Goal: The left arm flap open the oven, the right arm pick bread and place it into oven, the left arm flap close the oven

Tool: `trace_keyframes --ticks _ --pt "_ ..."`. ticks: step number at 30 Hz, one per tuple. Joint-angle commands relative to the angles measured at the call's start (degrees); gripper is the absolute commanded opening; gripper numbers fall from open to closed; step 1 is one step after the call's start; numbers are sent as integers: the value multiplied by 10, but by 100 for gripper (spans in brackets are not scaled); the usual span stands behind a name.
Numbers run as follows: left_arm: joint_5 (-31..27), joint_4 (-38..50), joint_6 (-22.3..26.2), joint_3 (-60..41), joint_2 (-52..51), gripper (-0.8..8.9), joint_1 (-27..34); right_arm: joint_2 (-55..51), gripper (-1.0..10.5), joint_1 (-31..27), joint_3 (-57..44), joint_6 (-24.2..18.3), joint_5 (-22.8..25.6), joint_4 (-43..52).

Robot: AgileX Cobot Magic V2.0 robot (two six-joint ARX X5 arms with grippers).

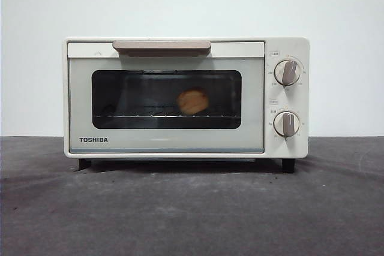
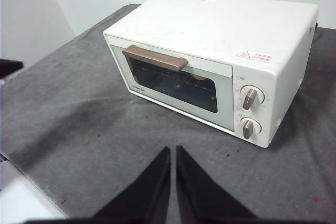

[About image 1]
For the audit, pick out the orange-brown bread roll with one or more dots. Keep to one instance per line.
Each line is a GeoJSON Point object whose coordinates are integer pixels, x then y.
{"type": "Point", "coordinates": [192, 102]}

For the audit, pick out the oven door with glass window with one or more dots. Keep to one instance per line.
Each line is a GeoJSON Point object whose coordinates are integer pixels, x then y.
{"type": "Point", "coordinates": [81, 94]}

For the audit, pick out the cream round oven knob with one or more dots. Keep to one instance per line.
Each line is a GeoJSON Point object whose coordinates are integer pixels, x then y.
{"type": "Point", "coordinates": [286, 124]}
{"type": "Point", "coordinates": [287, 72]}

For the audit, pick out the cream Toshiba toaster oven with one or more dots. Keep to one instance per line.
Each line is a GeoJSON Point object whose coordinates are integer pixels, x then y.
{"type": "Point", "coordinates": [300, 49]}

